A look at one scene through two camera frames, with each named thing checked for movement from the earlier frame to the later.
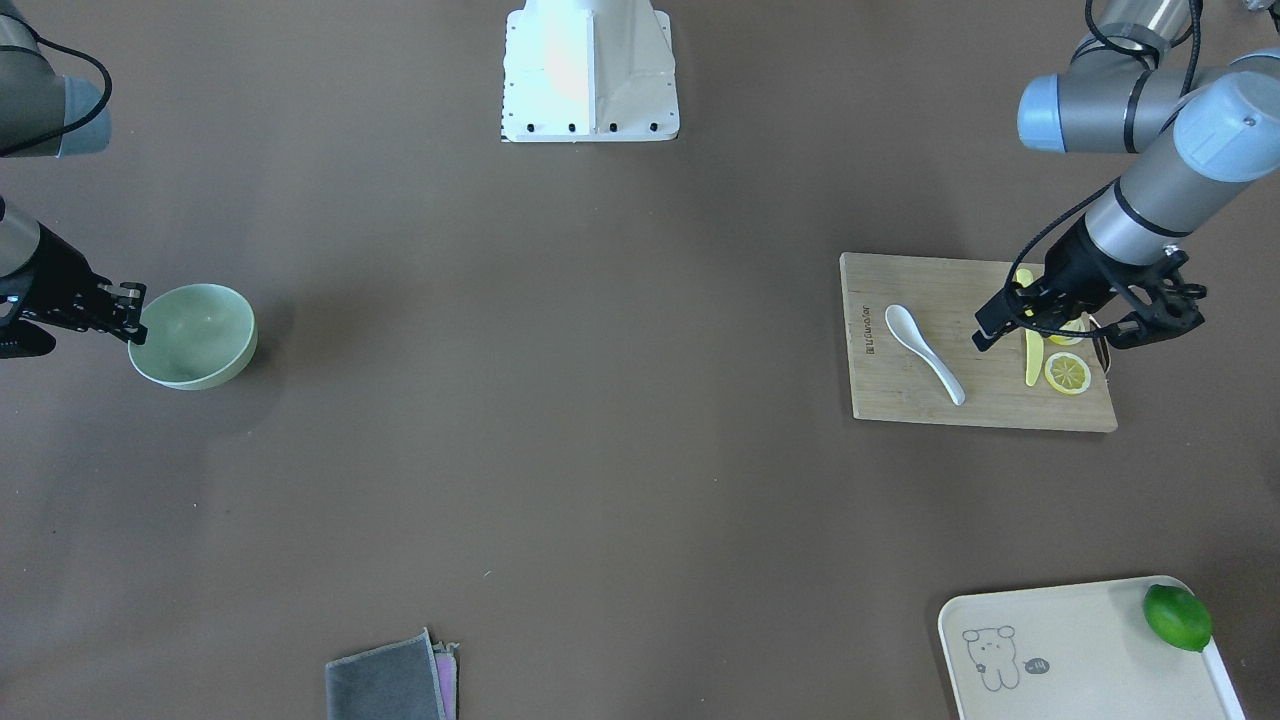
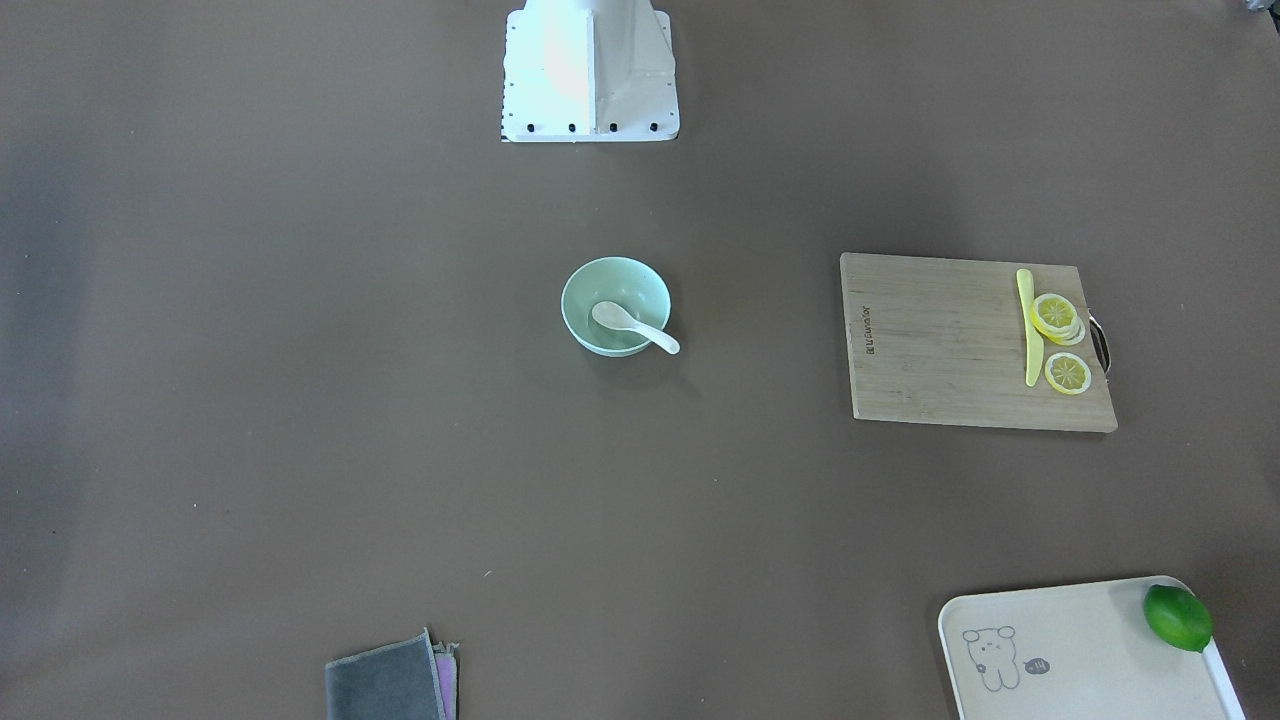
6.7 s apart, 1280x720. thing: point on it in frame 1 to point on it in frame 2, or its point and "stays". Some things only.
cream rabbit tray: (1073, 652) stays
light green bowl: (197, 337) to (635, 286)
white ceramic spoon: (906, 326) to (614, 315)
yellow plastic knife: (1033, 339) stays
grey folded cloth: (411, 680) stays
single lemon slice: (1067, 373) stays
